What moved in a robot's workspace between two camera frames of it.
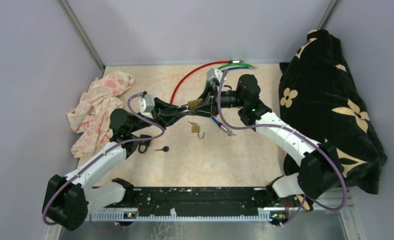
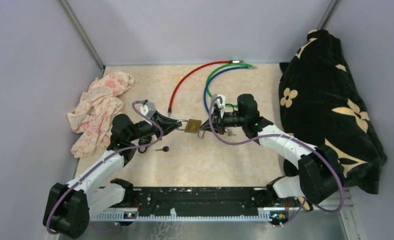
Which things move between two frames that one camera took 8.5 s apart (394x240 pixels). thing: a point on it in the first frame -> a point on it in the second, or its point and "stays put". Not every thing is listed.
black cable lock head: (146, 142) stays put
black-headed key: (165, 149) stays put
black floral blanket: (319, 96) stays put
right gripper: (209, 96) -> (218, 123)
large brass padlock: (194, 103) -> (193, 126)
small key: (230, 134) stays put
